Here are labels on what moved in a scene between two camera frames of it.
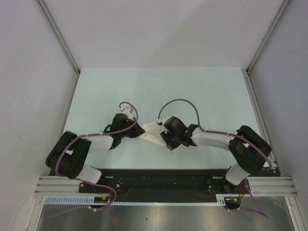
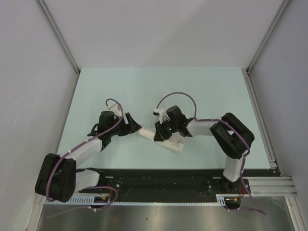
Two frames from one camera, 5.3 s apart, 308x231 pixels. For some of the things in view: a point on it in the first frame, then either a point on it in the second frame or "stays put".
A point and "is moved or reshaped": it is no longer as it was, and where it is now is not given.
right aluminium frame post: (272, 27) stays put
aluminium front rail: (70, 185) stays put
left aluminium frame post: (45, 8) stays put
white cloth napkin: (153, 131) is moved or reshaped
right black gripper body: (171, 140) -> (166, 129)
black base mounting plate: (163, 186) stays put
